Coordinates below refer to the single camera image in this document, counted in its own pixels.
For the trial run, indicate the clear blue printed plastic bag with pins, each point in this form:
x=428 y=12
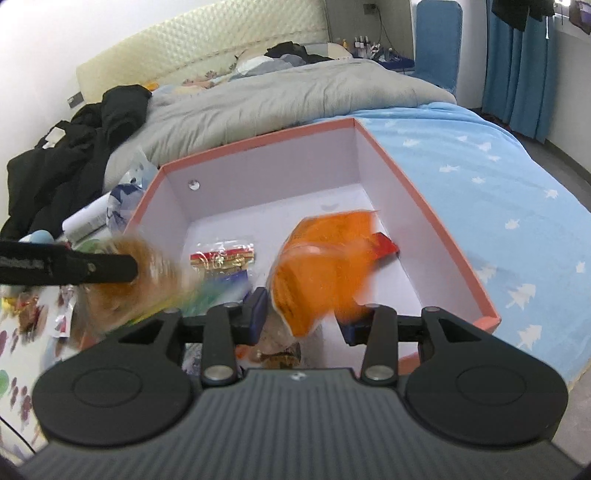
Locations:
x=124 y=198

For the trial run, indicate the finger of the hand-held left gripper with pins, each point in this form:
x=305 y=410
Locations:
x=101 y=268

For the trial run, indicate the black wall charger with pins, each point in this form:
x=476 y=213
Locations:
x=370 y=8

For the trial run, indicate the black jacket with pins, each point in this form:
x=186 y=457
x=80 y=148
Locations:
x=60 y=170

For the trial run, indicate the cream quilted headboard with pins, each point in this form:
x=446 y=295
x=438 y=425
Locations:
x=207 y=41

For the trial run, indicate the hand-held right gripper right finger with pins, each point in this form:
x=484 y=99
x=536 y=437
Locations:
x=353 y=333

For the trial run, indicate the blue chair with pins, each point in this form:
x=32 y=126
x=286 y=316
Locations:
x=438 y=41

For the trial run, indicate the orange snack packet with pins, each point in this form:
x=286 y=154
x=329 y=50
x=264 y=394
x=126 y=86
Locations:
x=318 y=272

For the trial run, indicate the blue purple snack packet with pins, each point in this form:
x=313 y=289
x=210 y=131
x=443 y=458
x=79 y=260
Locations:
x=238 y=278

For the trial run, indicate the blue bedsheet with white trees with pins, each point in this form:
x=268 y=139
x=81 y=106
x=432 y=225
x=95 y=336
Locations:
x=485 y=184

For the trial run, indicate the black hanging coat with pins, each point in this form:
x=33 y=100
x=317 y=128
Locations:
x=517 y=11

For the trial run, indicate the red gold candy packet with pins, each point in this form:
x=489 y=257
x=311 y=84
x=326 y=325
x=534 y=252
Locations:
x=221 y=258

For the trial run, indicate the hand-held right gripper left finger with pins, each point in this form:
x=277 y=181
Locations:
x=255 y=316

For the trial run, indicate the cluttered bedside table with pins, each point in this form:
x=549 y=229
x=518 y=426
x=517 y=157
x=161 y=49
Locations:
x=369 y=53

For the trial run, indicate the red yellow snack packet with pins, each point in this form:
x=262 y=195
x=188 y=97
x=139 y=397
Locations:
x=385 y=247

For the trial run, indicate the gold red wafer packet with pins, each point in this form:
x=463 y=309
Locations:
x=23 y=314

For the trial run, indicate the pink cardboard box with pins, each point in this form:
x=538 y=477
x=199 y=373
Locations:
x=415 y=230

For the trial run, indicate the grey wall switch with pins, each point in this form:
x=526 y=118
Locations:
x=75 y=100

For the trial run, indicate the pile of clothes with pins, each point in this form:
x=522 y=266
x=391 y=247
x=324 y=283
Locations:
x=295 y=53

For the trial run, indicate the clear brown snack packet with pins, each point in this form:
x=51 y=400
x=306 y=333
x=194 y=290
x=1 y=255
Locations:
x=277 y=344

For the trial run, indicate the fruit printed mat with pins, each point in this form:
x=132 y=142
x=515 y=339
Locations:
x=18 y=369

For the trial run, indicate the blue curtain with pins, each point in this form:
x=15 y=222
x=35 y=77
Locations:
x=521 y=69

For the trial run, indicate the grey duvet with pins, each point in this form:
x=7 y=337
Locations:
x=277 y=101

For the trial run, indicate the white tube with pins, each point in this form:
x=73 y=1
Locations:
x=85 y=221

